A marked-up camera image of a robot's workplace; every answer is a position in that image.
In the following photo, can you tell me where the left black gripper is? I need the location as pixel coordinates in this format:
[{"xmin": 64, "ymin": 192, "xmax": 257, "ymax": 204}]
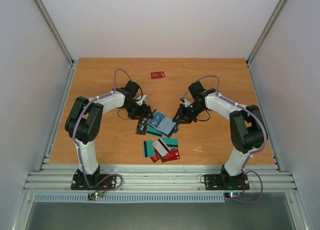
[{"xmin": 123, "ymin": 101, "xmax": 154, "ymax": 120}]

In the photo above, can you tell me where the navy blue card holder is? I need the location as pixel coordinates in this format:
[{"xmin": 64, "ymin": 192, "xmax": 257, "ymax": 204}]
[{"xmin": 146, "ymin": 110, "xmax": 178, "ymax": 138}]

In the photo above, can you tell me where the blue card with chip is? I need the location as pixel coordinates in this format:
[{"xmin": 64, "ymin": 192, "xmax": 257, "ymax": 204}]
[{"xmin": 148, "ymin": 112, "xmax": 166, "ymax": 128}]

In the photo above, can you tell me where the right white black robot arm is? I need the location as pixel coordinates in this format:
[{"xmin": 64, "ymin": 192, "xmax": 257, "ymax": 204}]
[{"xmin": 173, "ymin": 81, "xmax": 268, "ymax": 190}]

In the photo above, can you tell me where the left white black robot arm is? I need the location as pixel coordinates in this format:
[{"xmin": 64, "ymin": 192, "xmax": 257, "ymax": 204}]
[{"xmin": 64, "ymin": 80, "xmax": 153, "ymax": 190}]

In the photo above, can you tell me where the black card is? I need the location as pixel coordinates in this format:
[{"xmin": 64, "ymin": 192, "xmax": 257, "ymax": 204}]
[{"xmin": 135, "ymin": 119, "xmax": 147, "ymax": 135}]

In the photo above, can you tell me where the teal card right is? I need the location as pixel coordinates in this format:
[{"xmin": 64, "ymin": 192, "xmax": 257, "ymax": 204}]
[{"xmin": 146, "ymin": 127, "xmax": 163, "ymax": 137}]

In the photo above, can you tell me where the teal card middle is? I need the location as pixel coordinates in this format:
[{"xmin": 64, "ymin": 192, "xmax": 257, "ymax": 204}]
[{"xmin": 162, "ymin": 138, "xmax": 179, "ymax": 149}]

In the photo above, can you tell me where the white card under teal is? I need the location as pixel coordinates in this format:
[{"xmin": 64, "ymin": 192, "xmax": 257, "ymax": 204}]
[{"xmin": 152, "ymin": 138, "xmax": 171, "ymax": 157}]

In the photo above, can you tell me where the red card with chip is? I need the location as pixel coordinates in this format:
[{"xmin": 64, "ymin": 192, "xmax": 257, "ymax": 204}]
[{"xmin": 161, "ymin": 148, "xmax": 181, "ymax": 163}]

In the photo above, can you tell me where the teal card left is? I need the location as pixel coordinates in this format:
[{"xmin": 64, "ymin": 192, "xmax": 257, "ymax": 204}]
[{"xmin": 142, "ymin": 140, "xmax": 155, "ymax": 158}]

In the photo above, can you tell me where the lone red card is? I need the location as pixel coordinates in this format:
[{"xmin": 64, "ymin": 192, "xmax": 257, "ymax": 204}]
[{"xmin": 150, "ymin": 71, "xmax": 165, "ymax": 79}]

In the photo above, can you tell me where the red card behind teal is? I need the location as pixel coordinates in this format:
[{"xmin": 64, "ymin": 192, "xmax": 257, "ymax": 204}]
[{"xmin": 150, "ymin": 149, "xmax": 161, "ymax": 163}]

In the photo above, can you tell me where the left circuit board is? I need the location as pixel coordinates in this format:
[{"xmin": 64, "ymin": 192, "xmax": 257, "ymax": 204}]
[{"xmin": 87, "ymin": 192, "xmax": 104, "ymax": 201}]

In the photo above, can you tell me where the circuit board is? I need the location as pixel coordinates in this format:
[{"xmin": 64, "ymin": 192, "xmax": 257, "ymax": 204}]
[
  {"xmin": 224, "ymin": 191, "xmax": 244, "ymax": 199},
  {"xmin": 87, "ymin": 192, "xmax": 104, "ymax": 201}
]

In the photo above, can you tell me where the right circuit board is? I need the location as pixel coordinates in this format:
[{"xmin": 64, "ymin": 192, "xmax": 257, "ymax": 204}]
[{"xmin": 224, "ymin": 191, "xmax": 244, "ymax": 199}]

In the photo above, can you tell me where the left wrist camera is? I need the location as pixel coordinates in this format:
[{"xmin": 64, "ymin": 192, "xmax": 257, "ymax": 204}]
[{"xmin": 136, "ymin": 94, "xmax": 149, "ymax": 105}]

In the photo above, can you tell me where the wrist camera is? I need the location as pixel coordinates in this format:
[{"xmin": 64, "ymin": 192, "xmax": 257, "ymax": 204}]
[
  {"xmin": 136, "ymin": 94, "xmax": 149, "ymax": 105},
  {"xmin": 180, "ymin": 97, "xmax": 191, "ymax": 107}
]

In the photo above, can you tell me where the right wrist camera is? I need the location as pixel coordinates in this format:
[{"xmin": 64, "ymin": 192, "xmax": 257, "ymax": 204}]
[{"xmin": 180, "ymin": 97, "xmax": 191, "ymax": 107}]

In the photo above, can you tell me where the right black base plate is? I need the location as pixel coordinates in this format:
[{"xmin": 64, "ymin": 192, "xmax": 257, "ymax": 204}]
[{"xmin": 203, "ymin": 173, "xmax": 250, "ymax": 191}]

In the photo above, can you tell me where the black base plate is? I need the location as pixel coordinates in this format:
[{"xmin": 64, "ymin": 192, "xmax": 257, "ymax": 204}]
[
  {"xmin": 70, "ymin": 172, "xmax": 118, "ymax": 191},
  {"xmin": 203, "ymin": 173, "xmax": 250, "ymax": 191}
]

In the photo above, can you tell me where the left aluminium corner post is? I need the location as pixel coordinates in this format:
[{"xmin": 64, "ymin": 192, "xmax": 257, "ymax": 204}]
[{"xmin": 27, "ymin": 0, "xmax": 75, "ymax": 66}]

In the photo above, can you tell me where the aluminium corner post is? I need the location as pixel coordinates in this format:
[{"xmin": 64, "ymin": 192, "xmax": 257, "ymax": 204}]
[
  {"xmin": 246, "ymin": 0, "xmax": 294, "ymax": 66},
  {"xmin": 27, "ymin": 0, "xmax": 75, "ymax": 66}
]

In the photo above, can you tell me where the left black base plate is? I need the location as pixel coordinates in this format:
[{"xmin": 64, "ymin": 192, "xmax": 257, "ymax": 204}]
[{"xmin": 70, "ymin": 172, "xmax": 118, "ymax": 191}]

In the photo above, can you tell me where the aluminium rail frame front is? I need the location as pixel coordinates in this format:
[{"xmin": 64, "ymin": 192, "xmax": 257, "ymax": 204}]
[{"xmin": 23, "ymin": 164, "xmax": 298, "ymax": 193}]

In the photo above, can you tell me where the grey slotted cable duct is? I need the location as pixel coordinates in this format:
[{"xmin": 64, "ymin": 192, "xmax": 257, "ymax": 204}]
[{"xmin": 34, "ymin": 192, "xmax": 225, "ymax": 204}]

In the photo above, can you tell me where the right aluminium corner post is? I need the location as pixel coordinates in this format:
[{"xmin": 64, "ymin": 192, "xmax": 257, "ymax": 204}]
[{"xmin": 246, "ymin": 0, "xmax": 294, "ymax": 66}]

